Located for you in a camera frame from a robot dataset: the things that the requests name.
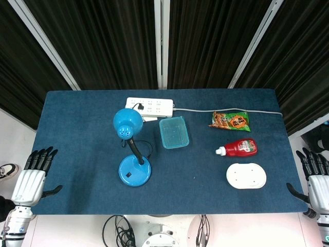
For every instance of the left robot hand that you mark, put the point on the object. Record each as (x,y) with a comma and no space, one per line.
(28,182)

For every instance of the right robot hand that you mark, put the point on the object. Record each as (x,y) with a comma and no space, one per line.
(318,185)

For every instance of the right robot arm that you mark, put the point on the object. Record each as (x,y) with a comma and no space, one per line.
(322,226)

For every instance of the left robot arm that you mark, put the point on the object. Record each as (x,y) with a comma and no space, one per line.
(15,226)

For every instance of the blue desk lamp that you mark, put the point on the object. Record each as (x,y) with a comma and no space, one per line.
(131,144)

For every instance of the black plug with cable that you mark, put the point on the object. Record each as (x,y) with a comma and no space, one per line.
(138,106)

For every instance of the white robot torso base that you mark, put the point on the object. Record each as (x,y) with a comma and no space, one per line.
(159,231)

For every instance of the white sneaker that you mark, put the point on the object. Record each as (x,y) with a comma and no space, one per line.
(7,171)

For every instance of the blue table mat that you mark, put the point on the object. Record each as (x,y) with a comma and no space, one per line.
(90,154)

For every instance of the white oval case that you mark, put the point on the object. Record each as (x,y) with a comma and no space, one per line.
(246,176)

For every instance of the red ketchup bottle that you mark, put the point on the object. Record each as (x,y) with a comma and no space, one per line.
(240,147)

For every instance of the green snack bag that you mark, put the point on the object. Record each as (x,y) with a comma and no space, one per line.
(231,121)

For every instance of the white power strip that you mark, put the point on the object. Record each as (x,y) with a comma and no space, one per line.
(150,106)

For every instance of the blue plastic container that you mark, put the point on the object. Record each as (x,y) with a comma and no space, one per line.
(174,132)

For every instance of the white frame post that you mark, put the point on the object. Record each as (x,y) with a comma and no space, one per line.
(43,43)
(162,43)
(254,43)

